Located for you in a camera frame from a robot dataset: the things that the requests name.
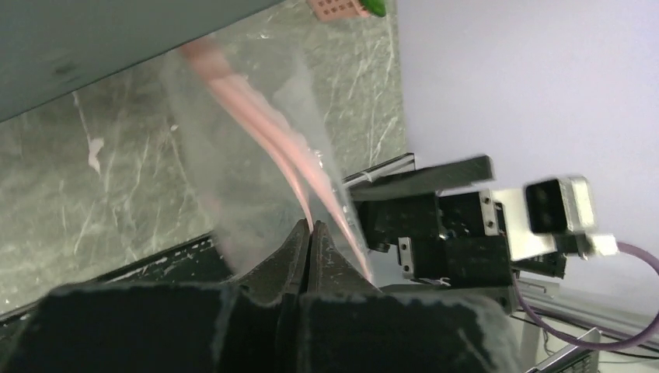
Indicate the pink perforated plastic basket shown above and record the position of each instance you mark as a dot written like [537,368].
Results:
[330,10]

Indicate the clear zip top bag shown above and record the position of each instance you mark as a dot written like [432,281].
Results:
[257,148]

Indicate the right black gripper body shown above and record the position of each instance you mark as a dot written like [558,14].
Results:
[455,241]

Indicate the dark tilted monitor panel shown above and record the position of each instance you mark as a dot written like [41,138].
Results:
[52,48]

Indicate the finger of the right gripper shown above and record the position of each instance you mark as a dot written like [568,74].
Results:
[449,176]

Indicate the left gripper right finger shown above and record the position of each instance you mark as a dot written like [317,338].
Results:
[330,273]

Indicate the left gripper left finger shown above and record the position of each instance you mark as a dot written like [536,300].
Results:
[269,280]

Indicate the orange green mango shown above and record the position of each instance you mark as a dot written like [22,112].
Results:
[374,7]

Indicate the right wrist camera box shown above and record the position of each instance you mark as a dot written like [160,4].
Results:
[552,216]

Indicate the black front rail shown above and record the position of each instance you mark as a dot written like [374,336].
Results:
[194,260]

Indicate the aluminium frame rail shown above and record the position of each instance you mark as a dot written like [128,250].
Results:
[534,282]

